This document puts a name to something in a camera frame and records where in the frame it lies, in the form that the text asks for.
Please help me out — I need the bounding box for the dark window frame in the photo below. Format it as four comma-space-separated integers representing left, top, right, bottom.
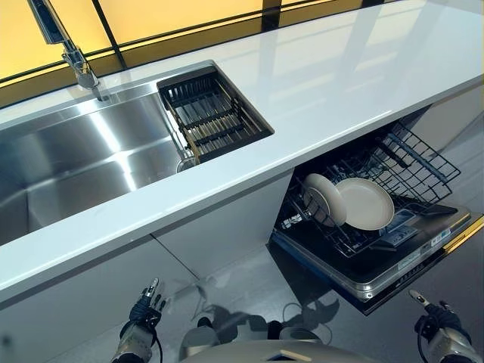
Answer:
0, 0, 379, 110

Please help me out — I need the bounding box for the right robot hand dark glove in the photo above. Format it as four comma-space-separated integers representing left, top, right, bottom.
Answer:
409, 290, 472, 337

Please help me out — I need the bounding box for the stainless steel sink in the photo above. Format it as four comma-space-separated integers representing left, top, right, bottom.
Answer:
0, 60, 275, 247

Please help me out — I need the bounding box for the narrow white cabinet door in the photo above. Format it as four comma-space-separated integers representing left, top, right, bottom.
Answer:
150, 172, 296, 271

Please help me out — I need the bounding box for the chrome kitchen faucet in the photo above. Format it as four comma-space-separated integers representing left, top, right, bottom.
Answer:
28, 0, 113, 103

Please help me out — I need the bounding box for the metal dishwasher door handle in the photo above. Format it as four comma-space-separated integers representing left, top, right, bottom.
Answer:
442, 217, 484, 253

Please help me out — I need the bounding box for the wide white cabinet door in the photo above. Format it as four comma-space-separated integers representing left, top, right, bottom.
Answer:
0, 234, 201, 360

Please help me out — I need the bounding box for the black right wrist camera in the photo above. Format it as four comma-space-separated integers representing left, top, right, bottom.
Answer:
414, 316, 434, 343

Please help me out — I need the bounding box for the left robot hand dark glove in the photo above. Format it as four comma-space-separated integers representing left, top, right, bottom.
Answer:
128, 278, 166, 334

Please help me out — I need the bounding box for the dark dishwasher door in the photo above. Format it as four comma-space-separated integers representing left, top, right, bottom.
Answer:
266, 203, 484, 317

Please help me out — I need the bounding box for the round cream ceramic plate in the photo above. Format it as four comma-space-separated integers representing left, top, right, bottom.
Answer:
334, 177, 396, 231
302, 172, 348, 228

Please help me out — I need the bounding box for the grey detergent dispenser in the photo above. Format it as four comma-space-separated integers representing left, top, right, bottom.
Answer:
380, 209, 419, 247

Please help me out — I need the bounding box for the wire dishwasher plate rack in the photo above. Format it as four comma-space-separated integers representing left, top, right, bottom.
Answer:
278, 158, 420, 260

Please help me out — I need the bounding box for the grey robot torso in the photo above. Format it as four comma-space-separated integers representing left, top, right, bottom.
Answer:
177, 338, 364, 363

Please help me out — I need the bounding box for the black sink drain basket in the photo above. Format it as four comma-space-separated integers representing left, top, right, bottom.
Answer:
157, 70, 274, 164

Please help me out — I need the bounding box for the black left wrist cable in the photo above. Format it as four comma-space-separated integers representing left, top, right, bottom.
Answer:
150, 331, 164, 363

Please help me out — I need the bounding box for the black wire dishwasher cup rack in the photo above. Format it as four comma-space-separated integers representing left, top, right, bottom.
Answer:
372, 119, 462, 207

